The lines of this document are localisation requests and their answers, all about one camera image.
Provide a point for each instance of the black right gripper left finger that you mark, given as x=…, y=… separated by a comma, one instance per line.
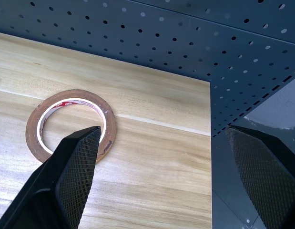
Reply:
x=66, y=181

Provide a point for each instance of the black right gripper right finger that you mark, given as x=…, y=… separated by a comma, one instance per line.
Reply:
x=266, y=176

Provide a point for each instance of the dark perforated metal panel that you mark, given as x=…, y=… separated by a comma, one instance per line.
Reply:
x=185, y=47

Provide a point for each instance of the brown adhesive tape roll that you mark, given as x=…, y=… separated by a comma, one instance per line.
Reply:
x=31, y=126

